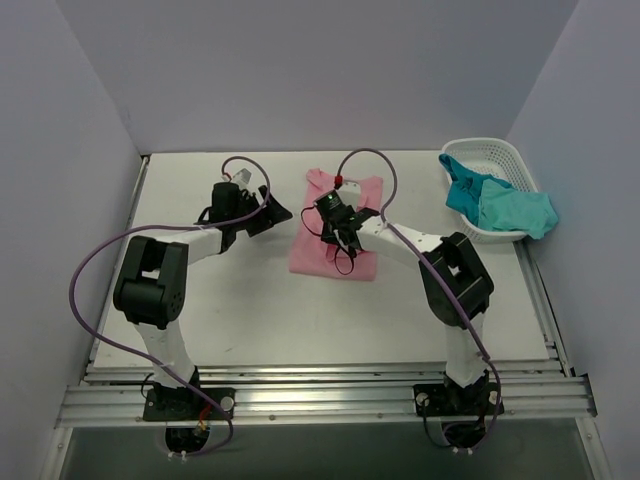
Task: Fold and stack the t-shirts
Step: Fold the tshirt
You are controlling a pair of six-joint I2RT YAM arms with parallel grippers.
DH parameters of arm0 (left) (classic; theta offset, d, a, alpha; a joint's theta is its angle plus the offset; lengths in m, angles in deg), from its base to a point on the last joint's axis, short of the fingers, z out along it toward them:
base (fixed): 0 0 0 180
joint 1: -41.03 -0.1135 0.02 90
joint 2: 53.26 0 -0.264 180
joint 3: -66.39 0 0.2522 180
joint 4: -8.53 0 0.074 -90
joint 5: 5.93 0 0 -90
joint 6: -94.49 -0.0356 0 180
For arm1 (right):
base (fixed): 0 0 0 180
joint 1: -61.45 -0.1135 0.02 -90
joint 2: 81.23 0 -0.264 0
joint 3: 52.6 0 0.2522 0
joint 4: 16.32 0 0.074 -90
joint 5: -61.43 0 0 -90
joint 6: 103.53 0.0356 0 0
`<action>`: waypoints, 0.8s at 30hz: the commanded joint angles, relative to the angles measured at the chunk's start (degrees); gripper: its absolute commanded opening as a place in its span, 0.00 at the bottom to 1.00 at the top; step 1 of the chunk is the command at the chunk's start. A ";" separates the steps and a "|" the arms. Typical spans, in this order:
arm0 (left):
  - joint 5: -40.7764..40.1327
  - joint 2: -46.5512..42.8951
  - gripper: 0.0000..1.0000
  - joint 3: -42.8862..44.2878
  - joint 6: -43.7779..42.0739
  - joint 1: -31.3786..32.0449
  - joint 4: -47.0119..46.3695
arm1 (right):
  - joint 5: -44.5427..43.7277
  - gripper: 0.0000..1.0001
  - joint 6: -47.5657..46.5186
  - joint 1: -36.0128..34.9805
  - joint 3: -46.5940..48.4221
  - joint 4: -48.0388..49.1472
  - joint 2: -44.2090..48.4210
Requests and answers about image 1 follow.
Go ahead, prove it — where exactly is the pink t shirt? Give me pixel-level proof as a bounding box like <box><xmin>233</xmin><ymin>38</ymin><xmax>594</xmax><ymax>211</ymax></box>
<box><xmin>288</xmin><ymin>168</ymin><xmax>377</xmax><ymax>281</ymax></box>

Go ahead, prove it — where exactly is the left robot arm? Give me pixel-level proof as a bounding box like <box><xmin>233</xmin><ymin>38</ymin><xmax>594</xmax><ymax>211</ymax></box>
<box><xmin>113</xmin><ymin>182</ymin><xmax>293</xmax><ymax>419</ymax></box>

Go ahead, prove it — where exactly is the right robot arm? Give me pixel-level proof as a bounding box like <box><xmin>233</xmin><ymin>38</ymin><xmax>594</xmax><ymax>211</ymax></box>
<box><xmin>312</xmin><ymin>190</ymin><xmax>494</xmax><ymax>413</ymax></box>

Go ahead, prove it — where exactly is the teal t shirt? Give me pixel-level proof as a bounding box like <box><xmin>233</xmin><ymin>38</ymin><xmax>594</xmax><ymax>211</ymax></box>
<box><xmin>439</xmin><ymin>153</ymin><xmax>559</xmax><ymax>240</ymax></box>

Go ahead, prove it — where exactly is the white plastic basket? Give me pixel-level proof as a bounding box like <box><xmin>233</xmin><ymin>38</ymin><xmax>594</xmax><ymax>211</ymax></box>
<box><xmin>442</xmin><ymin>137</ymin><xmax>538</xmax><ymax>244</ymax></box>

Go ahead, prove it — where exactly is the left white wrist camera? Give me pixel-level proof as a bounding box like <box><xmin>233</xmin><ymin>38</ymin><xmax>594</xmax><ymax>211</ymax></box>
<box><xmin>221</xmin><ymin>168</ymin><xmax>252</xmax><ymax>190</ymax></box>

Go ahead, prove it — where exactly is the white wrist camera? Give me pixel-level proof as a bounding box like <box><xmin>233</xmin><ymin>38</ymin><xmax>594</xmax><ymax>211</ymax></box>
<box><xmin>221</xmin><ymin>168</ymin><xmax>252</xmax><ymax>190</ymax></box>
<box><xmin>334</xmin><ymin>175</ymin><xmax>361</xmax><ymax>209</ymax></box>

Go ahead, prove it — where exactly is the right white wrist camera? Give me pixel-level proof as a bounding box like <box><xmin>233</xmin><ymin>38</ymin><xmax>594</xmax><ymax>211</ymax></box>
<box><xmin>334</xmin><ymin>175</ymin><xmax>361</xmax><ymax>209</ymax></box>

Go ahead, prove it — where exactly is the right black cable loop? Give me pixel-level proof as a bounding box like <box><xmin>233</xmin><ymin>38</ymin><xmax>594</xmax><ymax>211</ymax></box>
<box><xmin>299</xmin><ymin>207</ymin><xmax>359</xmax><ymax>277</ymax></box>

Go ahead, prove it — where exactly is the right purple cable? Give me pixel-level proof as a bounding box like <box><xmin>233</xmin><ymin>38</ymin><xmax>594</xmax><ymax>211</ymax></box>
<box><xmin>337</xmin><ymin>147</ymin><xmax>502</xmax><ymax>449</ymax></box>

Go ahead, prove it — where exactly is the purple cable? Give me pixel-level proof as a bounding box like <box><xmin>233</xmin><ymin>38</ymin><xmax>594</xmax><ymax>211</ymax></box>
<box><xmin>68</xmin><ymin>156</ymin><xmax>273</xmax><ymax>457</ymax></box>
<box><xmin>337</xmin><ymin>147</ymin><xmax>502</xmax><ymax>449</ymax></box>

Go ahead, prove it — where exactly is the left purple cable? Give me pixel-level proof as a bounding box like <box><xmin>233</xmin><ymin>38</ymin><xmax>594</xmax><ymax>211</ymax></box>
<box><xmin>68</xmin><ymin>156</ymin><xmax>273</xmax><ymax>457</ymax></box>

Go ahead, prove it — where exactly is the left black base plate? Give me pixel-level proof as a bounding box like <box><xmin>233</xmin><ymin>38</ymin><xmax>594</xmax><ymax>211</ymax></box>
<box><xmin>142</xmin><ymin>385</ymin><xmax>236</xmax><ymax>422</ymax></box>

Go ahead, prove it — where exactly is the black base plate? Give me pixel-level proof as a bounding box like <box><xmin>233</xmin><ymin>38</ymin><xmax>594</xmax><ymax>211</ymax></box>
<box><xmin>413</xmin><ymin>381</ymin><xmax>504</xmax><ymax>417</ymax></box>
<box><xmin>142</xmin><ymin>385</ymin><xmax>236</xmax><ymax>422</ymax></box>

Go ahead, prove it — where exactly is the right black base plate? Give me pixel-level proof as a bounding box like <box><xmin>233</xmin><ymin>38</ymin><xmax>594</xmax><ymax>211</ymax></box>
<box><xmin>413</xmin><ymin>381</ymin><xmax>504</xmax><ymax>417</ymax></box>

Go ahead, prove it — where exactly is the aluminium mounting rail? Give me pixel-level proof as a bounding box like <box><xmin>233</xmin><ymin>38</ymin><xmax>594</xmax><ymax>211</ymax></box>
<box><xmin>56</xmin><ymin>360</ymin><xmax>596</xmax><ymax>428</ymax></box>

